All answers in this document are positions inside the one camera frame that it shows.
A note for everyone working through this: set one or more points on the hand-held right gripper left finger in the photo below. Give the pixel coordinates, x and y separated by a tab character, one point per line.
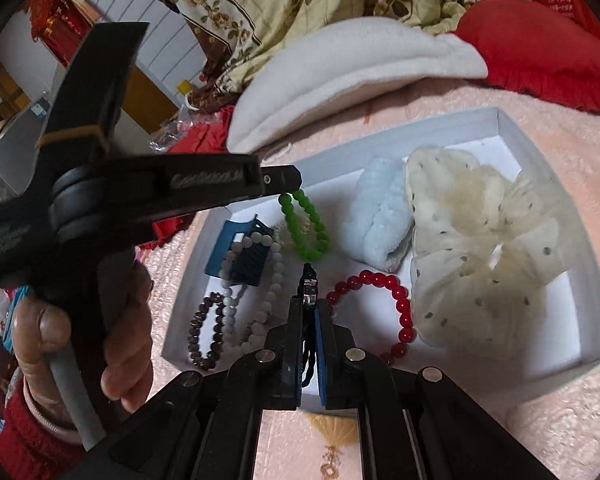
295	340

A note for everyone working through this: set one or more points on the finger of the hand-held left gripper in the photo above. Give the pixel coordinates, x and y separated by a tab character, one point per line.
282	179

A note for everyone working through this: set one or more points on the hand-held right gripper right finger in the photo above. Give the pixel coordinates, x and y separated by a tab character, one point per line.
321	350

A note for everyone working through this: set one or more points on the cream dotted scrunchie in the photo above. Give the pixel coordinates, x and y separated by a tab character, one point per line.
480	240

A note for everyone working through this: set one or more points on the white shallow cardboard box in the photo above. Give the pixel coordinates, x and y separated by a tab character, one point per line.
555	340

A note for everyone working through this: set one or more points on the person's left forearm red sleeve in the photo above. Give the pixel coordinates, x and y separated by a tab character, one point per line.
25	440

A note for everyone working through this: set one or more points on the person's left hand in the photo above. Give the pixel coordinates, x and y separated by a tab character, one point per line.
130	330

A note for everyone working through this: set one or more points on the grey refrigerator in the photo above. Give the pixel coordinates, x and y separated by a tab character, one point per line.
15	150

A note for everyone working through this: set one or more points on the red ruffled pillow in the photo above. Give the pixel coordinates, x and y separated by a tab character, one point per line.
530	45
200	140

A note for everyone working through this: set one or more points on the brown wooden door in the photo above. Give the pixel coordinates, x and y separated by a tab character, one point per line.
150	105

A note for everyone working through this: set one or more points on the blue hair claw clip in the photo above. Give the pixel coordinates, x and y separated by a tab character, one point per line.
220	255

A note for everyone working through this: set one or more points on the clear plastic bag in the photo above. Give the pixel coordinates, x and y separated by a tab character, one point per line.
175	127

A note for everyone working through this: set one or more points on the light blue fluffy scrunchie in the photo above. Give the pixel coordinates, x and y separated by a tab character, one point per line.
380	210

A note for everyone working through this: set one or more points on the yellow capped bottle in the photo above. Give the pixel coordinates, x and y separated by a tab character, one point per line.
185	92

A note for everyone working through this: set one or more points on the beige fleece pillow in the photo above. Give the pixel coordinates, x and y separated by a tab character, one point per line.
355	70

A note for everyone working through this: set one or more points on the white slatted headboard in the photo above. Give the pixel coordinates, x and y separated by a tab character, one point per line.
165	45

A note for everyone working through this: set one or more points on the red hanging cloth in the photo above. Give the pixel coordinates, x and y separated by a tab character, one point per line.
60	20

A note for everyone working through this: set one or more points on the red shopping bag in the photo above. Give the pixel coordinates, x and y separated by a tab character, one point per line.
565	0

